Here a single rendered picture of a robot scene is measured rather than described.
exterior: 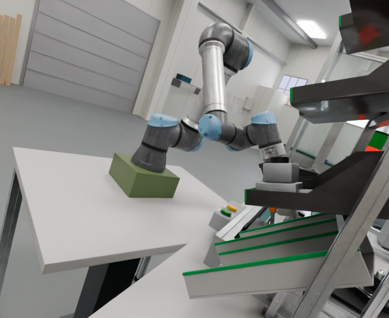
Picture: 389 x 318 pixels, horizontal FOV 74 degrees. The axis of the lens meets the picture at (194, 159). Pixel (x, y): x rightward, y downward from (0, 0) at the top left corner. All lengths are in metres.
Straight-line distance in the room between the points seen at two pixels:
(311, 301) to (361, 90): 0.26
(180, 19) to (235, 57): 7.72
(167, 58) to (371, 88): 8.32
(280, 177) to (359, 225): 0.13
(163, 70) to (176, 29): 1.24
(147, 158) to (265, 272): 0.77
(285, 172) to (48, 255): 0.55
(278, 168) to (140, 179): 0.70
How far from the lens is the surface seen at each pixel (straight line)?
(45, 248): 0.74
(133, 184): 1.02
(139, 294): 0.67
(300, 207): 0.38
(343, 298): 0.85
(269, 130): 0.84
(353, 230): 0.35
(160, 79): 8.57
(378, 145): 1.04
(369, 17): 0.53
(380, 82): 0.38
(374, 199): 0.34
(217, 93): 0.87
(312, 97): 0.39
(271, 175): 0.42
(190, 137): 1.13
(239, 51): 1.09
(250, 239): 0.58
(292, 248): 0.53
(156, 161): 1.08
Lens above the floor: 1.31
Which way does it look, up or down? 13 degrees down
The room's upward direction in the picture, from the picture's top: 21 degrees clockwise
